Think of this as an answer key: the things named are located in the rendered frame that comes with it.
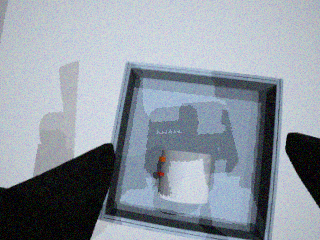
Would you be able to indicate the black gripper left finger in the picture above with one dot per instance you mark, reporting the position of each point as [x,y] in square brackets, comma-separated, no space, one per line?
[63,203]

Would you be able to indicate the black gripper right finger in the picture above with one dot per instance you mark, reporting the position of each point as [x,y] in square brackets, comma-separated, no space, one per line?
[304,153]

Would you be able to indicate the square blue-grey tray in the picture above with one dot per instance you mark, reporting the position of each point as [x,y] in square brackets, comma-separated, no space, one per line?
[236,118]

